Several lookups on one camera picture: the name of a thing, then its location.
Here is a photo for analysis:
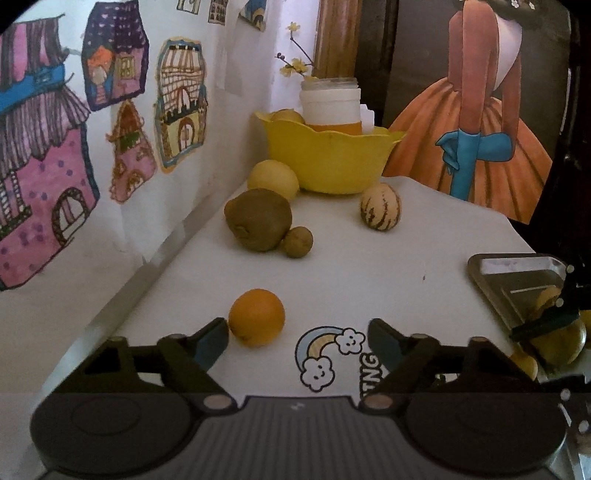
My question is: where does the yellow flower sprig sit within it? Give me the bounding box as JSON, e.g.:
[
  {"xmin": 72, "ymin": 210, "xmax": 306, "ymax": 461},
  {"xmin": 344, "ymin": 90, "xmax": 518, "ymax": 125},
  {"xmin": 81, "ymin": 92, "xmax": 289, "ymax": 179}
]
[{"xmin": 276, "ymin": 21, "xmax": 317, "ymax": 81}]

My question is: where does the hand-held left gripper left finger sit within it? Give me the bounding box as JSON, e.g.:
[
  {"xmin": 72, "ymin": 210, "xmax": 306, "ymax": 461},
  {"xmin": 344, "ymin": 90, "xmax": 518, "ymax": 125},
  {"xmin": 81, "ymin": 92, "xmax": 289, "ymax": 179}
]
[{"xmin": 76, "ymin": 318, "xmax": 238, "ymax": 415}]

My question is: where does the metal tray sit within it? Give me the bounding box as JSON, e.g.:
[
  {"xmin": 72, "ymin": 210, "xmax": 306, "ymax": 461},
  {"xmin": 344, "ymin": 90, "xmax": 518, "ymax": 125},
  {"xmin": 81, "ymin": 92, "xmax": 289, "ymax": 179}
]
[{"xmin": 467, "ymin": 253, "xmax": 570, "ymax": 334}]

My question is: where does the orange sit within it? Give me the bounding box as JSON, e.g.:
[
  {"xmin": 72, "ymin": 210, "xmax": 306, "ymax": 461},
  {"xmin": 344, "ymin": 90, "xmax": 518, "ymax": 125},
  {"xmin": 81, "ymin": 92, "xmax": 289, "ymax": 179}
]
[{"xmin": 228, "ymin": 288, "xmax": 286, "ymax": 348}]

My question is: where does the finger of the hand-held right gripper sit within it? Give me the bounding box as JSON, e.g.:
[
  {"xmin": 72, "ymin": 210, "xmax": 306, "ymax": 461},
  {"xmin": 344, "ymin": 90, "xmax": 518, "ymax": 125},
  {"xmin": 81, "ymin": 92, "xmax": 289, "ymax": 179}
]
[
  {"xmin": 509, "ymin": 263, "xmax": 580, "ymax": 343},
  {"xmin": 540, "ymin": 373, "xmax": 591, "ymax": 444}
]

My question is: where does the coloured houses drawing paper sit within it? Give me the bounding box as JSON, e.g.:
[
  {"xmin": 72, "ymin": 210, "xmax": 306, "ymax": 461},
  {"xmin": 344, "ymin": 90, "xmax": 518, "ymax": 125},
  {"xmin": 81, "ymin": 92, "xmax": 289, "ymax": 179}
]
[{"xmin": 0, "ymin": 0, "xmax": 273, "ymax": 292}]

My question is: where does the striped pepino melon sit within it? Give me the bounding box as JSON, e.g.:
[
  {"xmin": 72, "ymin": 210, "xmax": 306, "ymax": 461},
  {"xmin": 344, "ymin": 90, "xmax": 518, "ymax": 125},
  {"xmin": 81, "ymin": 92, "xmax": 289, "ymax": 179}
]
[{"xmin": 360, "ymin": 183, "xmax": 402, "ymax": 232}]

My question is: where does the small kiwi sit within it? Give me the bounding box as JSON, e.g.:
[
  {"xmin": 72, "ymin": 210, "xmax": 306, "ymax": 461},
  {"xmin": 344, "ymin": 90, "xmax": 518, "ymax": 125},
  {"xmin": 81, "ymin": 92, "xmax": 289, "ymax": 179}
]
[{"xmin": 281, "ymin": 226, "xmax": 315, "ymax": 260}]

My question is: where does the cartoon child bear wall poster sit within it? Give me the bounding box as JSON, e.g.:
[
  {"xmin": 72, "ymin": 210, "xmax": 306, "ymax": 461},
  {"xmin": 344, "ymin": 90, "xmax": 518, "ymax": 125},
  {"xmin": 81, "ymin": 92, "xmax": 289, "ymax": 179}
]
[{"xmin": 238, "ymin": 0, "xmax": 269, "ymax": 33}]

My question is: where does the yellow lemon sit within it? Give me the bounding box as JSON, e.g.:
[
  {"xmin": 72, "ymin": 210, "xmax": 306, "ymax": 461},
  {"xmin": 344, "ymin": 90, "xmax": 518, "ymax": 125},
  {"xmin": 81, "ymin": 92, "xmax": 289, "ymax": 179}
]
[{"xmin": 247, "ymin": 159, "xmax": 300, "ymax": 202}]

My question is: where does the orange dress dancer wall poster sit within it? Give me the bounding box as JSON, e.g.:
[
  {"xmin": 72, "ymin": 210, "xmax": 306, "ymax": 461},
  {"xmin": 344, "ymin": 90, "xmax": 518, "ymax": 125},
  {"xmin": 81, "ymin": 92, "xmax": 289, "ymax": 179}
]
[{"xmin": 382, "ymin": 0, "xmax": 571, "ymax": 225}]

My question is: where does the brown wooden door frame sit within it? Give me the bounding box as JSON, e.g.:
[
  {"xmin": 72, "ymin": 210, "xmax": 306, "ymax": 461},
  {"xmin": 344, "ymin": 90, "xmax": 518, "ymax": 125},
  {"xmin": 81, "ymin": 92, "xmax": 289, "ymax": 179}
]
[{"xmin": 314, "ymin": 0, "xmax": 363, "ymax": 81}]

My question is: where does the small yellow fruit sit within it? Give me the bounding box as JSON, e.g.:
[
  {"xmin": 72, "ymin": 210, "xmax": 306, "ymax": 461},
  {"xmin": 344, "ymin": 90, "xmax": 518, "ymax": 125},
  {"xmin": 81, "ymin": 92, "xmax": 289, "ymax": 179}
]
[{"xmin": 270, "ymin": 108, "xmax": 306, "ymax": 125}]

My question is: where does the yellow plastic bowl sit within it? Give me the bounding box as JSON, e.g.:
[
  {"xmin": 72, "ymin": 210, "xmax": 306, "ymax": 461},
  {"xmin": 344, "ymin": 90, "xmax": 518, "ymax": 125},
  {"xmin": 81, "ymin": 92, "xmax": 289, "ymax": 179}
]
[{"xmin": 255, "ymin": 111, "xmax": 407, "ymax": 195}]

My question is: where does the white plastic jar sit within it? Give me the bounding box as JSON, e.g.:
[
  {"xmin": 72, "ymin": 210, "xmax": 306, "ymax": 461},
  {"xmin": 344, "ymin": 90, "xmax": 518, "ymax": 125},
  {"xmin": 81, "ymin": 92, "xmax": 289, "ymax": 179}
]
[{"xmin": 299, "ymin": 78, "xmax": 362, "ymax": 136}]

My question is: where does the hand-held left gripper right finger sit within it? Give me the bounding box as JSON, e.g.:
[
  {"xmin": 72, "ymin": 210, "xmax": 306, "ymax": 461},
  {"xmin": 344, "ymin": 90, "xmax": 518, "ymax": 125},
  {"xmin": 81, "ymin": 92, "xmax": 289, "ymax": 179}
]
[{"xmin": 359, "ymin": 318, "xmax": 539, "ymax": 414}]

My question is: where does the large brown kiwi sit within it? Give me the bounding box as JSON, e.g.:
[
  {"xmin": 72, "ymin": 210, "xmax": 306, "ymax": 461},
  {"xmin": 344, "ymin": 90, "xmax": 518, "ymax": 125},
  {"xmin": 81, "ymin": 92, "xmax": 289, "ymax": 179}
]
[{"xmin": 224, "ymin": 188, "xmax": 294, "ymax": 253}]

